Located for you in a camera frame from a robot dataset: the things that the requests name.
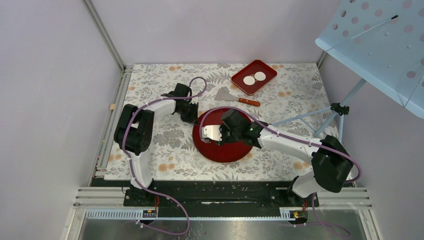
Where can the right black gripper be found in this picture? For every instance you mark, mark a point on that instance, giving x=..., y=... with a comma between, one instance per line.
x=224, y=142

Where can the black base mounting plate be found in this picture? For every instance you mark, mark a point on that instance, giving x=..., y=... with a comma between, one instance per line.
x=206, y=200

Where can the right round dumpling wrapper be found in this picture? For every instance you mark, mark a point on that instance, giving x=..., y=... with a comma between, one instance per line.
x=260, y=76

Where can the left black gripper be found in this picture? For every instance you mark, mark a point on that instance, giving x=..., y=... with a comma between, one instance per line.
x=193, y=118

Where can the round red tray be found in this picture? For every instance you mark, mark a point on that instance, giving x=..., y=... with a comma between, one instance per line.
x=227, y=153

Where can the floral patterned table mat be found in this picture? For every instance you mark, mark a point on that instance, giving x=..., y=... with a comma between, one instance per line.
x=296, y=94

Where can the round dumpling wrapper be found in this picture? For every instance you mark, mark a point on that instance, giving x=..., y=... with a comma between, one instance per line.
x=260, y=76
x=249, y=80

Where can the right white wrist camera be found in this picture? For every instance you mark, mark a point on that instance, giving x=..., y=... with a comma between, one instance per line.
x=211, y=133

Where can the left round dumpling wrapper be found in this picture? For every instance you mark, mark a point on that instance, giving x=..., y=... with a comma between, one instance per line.
x=249, y=80

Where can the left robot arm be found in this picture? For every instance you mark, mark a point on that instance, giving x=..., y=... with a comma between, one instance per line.
x=134, y=131

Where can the red rectangular tray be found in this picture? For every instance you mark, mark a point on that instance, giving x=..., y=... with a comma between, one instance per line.
x=251, y=69

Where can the light blue perforated panel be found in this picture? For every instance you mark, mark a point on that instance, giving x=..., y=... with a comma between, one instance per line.
x=382, y=41

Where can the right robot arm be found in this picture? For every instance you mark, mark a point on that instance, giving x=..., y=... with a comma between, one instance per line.
x=329, y=160

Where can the scraper with orange handle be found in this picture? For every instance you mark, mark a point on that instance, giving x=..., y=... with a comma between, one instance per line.
x=224, y=95

